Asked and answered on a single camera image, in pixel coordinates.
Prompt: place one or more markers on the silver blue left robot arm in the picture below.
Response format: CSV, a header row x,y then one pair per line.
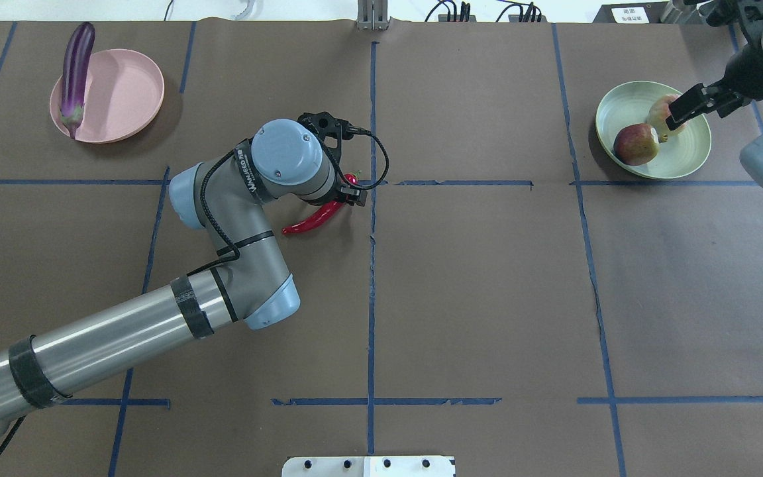
x,y
247,282

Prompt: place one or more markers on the white label card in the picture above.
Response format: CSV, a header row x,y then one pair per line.
x,y
637,13

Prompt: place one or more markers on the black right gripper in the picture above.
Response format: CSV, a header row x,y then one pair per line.
x,y
750,74

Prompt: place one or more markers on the orange circuit board lower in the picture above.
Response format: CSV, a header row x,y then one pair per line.
x,y
521,12

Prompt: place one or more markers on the pink round plate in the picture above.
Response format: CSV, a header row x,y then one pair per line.
x,y
124,93

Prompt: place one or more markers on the pink yellow peach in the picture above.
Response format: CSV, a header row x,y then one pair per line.
x,y
657,115

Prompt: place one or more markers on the purple eggplant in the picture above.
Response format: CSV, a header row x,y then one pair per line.
x,y
74,77

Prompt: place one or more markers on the aluminium frame post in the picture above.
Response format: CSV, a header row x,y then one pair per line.
x,y
373,15

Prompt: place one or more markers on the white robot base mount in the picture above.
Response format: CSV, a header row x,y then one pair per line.
x,y
385,465

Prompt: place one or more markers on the red yellow pomegranate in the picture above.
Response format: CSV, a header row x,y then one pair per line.
x,y
637,144

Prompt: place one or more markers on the light green round plate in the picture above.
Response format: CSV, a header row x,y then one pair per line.
x,y
628,104

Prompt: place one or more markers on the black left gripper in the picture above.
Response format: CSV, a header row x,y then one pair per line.
x,y
350,194

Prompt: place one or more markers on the red chili pepper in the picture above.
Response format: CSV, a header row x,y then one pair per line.
x,y
317,219

